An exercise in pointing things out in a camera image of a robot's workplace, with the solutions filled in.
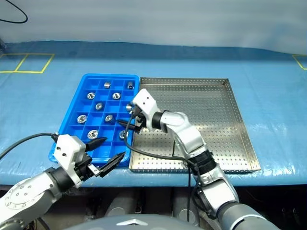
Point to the blue plastic table cover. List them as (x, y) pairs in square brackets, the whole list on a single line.
[(263, 95)]

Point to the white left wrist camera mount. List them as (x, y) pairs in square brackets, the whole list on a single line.
[(68, 148)]

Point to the perforated metal tray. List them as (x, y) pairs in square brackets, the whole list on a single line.
[(216, 119)]

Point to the gray robot torso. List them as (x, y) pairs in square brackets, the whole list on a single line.
[(132, 224)]

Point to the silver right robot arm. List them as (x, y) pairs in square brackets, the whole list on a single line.
[(189, 139)]

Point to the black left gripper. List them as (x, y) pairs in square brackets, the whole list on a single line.
[(82, 167)]

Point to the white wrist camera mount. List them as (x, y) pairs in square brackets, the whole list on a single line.
[(68, 148), (146, 103)]

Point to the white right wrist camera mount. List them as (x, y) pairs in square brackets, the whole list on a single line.
[(146, 103)]

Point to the gray rounded cylinder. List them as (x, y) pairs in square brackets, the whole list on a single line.
[(120, 206), (184, 206)]

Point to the blue compartment tray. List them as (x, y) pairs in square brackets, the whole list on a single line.
[(105, 146)]

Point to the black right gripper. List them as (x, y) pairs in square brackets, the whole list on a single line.
[(140, 122)]

